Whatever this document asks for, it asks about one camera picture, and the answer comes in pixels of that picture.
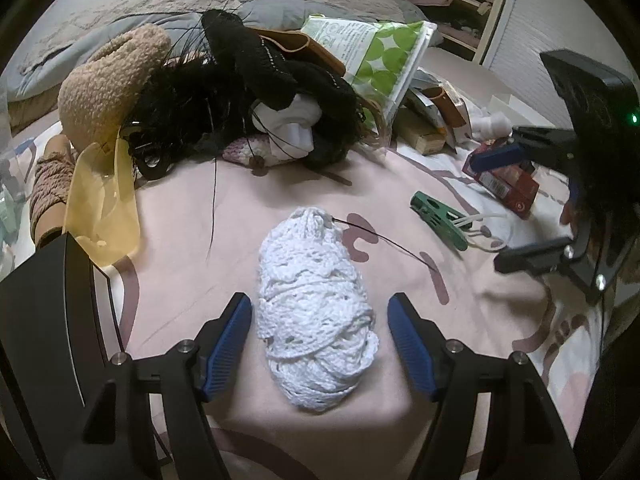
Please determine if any brown twine bundle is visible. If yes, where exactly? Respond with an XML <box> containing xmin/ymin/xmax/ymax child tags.
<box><xmin>29</xmin><ymin>134</ymin><xmax>78</xmax><ymax>241</ymax></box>

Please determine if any small wooden block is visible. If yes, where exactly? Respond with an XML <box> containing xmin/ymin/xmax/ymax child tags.
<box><xmin>398</xmin><ymin>109</ymin><xmax>447</xmax><ymax>156</ymax></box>

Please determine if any red gift box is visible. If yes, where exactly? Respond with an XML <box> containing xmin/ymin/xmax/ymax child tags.
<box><xmin>462</xmin><ymin>137</ymin><xmax>541</xmax><ymax>220</ymax></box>

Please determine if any white crocheted ball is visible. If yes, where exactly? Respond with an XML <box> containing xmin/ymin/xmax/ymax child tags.
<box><xmin>256</xmin><ymin>206</ymin><xmax>381</xmax><ymax>413</ymax></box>

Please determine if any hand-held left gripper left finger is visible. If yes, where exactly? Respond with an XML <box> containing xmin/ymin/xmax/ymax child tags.
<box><xmin>60</xmin><ymin>292</ymin><xmax>253</xmax><ymax>480</ymax></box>

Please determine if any white cord loop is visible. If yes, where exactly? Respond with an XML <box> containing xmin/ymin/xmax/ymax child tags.
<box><xmin>450</xmin><ymin>210</ymin><xmax>511</xmax><ymax>253</ymax></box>

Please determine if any black shaggy cloth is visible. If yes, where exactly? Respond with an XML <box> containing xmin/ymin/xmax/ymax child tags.
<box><xmin>120</xmin><ymin>55</ymin><xmax>366</xmax><ymax>181</ymax></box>

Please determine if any white fluffy pompom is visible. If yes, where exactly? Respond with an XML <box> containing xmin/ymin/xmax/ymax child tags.
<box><xmin>472</xmin><ymin>112</ymin><xmax>513</xmax><ymax>141</ymax></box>

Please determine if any pink crocheted piece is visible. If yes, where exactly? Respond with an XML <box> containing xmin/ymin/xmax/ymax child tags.
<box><xmin>222</xmin><ymin>132</ymin><xmax>301</xmax><ymax>167</ymax></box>

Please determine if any green clothespin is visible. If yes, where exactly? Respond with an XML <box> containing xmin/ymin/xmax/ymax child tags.
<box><xmin>410</xmin><ymin>191</ymin><xmax>469</xmax><ymax>251</ymax></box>

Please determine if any grey duvet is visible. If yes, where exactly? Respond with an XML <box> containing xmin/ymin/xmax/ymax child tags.
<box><xmin>0</xmin><ymin>0</ymin><xmax>306</xmax><ymax>106</ymax></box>

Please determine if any beige fleece hat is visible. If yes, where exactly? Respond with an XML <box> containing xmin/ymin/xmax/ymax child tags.
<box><xmin>57</xmin><ymin>25</ymin><xmax>173</xmax><ymax>153</ymax></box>

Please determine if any green dotted pouch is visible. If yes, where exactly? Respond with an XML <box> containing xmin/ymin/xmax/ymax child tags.
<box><xmin>300</xmin><ymin>14</ymin><xmax>436</xmax><ymax>116</ymax></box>

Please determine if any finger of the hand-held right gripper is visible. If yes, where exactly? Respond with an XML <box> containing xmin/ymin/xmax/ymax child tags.
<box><xmin>467</xmin><ymin>126</ymin><xmax>576</xmax><ymax>173</ymax></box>
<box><xmin>494</xmin><ymin>240</ymin><xmax>586</xmax><ymax>281</ymax></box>

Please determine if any white cloth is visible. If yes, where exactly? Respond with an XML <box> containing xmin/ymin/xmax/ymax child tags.
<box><xmin>250</xmin><ymin>92</ymin><xmax>321</xmax><ymax>158</ymax></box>

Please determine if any white slatted door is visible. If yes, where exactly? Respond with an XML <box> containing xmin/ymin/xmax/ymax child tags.
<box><xmin>482</xmin><ymin>0</ymin><xmax>626</xmax><ymax>86</ymax></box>

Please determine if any black knit hat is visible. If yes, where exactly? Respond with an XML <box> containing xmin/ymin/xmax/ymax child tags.
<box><xmin>200</xmin><ymin>9</ymin><xmax>358</xmax><ymax>111</ymax></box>

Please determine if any clear plastic storage bin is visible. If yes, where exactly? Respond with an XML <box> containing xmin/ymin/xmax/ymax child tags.
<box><xmin>0</xmin><ymin>85</ymin><xmax>38</xmax><ymax>281</ymax></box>

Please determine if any yellow plastic sheet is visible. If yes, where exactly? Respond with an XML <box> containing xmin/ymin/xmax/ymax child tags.
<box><xmin>62</xmin><ymin>132</ymin><xmax>142</xmax><ymax>268</ymax></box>

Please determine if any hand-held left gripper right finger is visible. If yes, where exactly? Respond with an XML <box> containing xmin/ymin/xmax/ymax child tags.
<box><xmin>387</xmin><ymin>292</ymin><xmax>583</xmax><ymax>480</ymax></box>

